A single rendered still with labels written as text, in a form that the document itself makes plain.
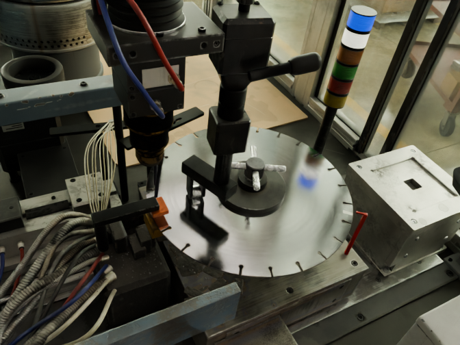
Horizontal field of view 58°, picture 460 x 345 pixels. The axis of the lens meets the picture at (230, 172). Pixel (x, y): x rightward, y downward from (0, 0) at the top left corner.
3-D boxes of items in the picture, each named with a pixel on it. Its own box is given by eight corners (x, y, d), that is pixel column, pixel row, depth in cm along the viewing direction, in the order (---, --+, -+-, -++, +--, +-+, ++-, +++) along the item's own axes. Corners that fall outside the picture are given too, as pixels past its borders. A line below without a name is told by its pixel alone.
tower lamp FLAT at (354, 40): (354, 37, 78) (359, 22, 76) (370, 48, 75) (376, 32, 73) (335, 40, 76) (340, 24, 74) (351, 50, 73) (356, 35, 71)
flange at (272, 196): (297, 205, 64) (300, 193, 63) (232, 220, 61) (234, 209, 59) (265, 159, 72) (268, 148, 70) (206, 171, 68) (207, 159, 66)
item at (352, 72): (344, 68, 82) (349, 53, 80) (359, 79, 79) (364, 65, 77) (326, 70, 80) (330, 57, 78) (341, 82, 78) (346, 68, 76)
